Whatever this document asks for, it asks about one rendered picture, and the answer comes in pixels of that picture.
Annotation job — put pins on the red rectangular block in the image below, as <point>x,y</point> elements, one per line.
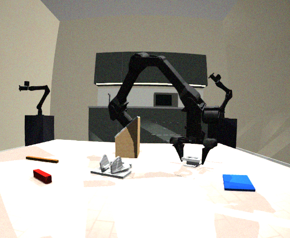
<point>42,176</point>

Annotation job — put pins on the blue flat rectangular plate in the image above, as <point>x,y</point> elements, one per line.
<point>237,183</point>

